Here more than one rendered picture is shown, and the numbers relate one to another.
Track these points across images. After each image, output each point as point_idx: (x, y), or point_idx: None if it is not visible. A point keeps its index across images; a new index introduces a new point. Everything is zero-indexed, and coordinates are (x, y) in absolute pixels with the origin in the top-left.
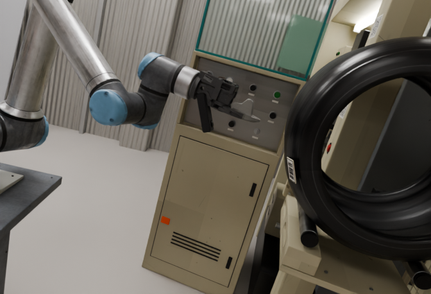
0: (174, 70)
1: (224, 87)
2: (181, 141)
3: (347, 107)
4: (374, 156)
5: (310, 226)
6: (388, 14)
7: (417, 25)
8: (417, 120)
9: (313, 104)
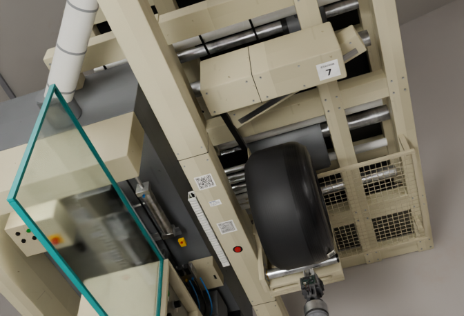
0: (325, 312)
1: (316, 282)
2: None
3: (234, 223)
4: (195, 225)
5: (331, 257)
6: (217, 171)
7: (217, 159)
8: (181, 185)
9: (323, 228)
